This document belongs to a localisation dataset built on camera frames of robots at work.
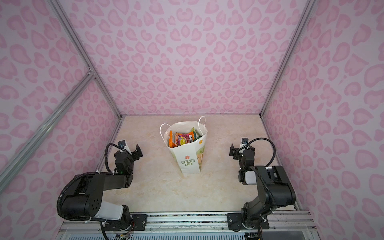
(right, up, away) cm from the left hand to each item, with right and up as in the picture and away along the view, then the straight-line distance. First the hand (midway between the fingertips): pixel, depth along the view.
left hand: (130, 144), depth 90 cm
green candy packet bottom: (+39, +4, -4) cm, 40 cm away
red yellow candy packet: (+32, +4, -8) cm, 33 cm away
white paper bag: (+36, -5, -11) cm, 38 cm away
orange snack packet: (+27, +1, -12) cm, 29 cm away
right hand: (+67, +1, +2) cm, 67 cm away
